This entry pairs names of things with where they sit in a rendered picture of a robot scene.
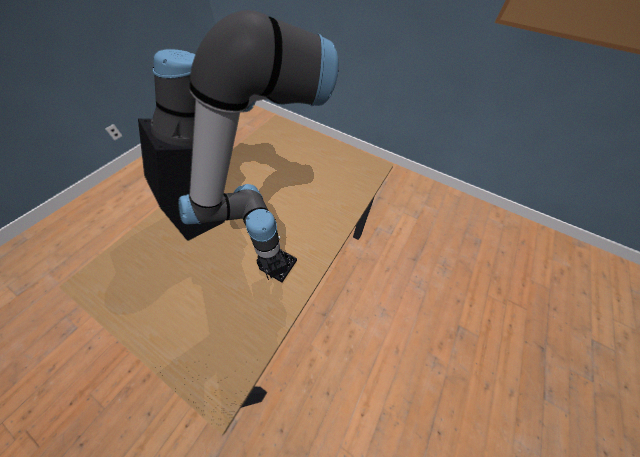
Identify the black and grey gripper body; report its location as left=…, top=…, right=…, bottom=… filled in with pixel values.
left=257, top=249, right=288, bottom=278

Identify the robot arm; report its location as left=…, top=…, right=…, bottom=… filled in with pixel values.
left=151, top=10, right=338, bottom=258

